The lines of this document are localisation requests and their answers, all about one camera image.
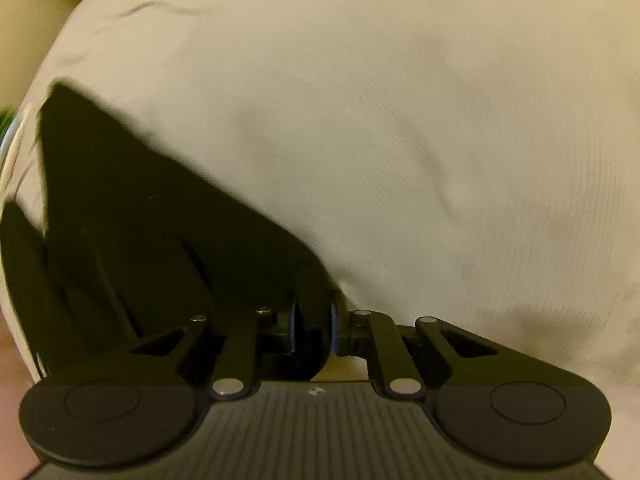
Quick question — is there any white duvet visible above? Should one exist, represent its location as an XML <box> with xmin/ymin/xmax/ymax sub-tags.
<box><xmin>0</xmin><ymin>0</ymin><xmax>640</xmax><ymax>396</ymax></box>

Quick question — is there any black garment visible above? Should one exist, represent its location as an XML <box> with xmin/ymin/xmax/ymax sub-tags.
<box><xmin>1</xmin><ymin>84</ymin><xmax>333</xmax><ymax>380</ymax></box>

